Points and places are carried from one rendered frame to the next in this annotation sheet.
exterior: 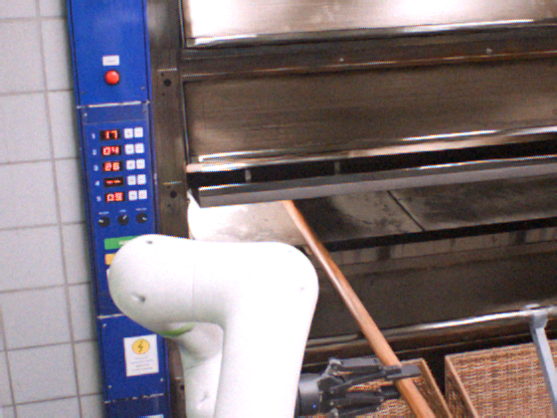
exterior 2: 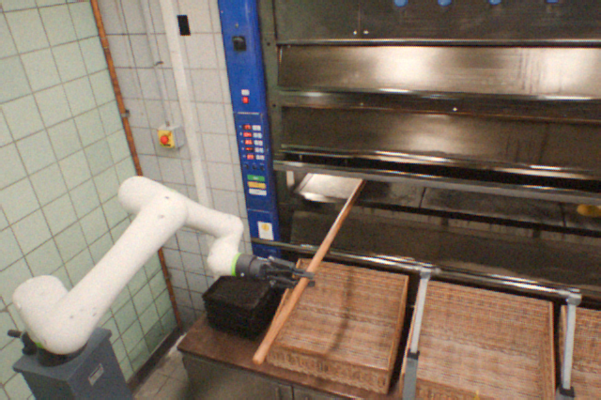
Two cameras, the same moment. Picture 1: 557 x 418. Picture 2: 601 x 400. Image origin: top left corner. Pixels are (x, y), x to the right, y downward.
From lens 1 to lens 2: 1.08 m
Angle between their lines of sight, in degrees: 34
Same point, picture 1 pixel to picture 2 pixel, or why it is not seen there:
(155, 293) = (123, 201)
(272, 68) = (324, 104)
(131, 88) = (254, 106)
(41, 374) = not seen: hidden behind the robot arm
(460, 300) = (434, 251)
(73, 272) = (238, 186)
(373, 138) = (377, 150)
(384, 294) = (389, 236)
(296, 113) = (338, 130)
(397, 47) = (393, 100)
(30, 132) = (218, 120)
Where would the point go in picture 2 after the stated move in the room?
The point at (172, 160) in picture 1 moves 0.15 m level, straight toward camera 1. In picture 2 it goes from (278, 144) to (260, 156)
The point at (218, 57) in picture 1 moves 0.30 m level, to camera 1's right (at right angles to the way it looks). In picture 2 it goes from (297, 96) to (360, 104)
